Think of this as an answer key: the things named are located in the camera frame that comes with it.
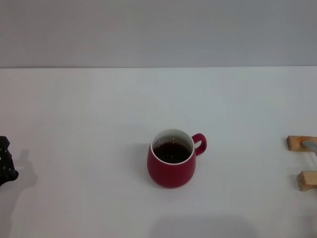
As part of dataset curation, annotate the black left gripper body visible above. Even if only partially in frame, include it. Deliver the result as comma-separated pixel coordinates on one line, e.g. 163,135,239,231
0,161,8,187

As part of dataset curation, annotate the red ceramic cup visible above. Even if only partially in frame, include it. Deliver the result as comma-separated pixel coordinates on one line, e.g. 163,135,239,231
146,128,208,189

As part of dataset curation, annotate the pink handled metal spoon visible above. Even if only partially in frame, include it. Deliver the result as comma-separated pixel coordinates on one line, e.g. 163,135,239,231
301,140,317,157

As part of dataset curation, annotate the dark coffee liquid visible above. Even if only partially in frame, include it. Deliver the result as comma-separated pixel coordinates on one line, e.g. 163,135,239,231
152,141,192,164

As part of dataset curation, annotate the light wooden block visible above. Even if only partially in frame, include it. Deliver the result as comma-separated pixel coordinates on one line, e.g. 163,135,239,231
286,135,317,151
297,170,317,191

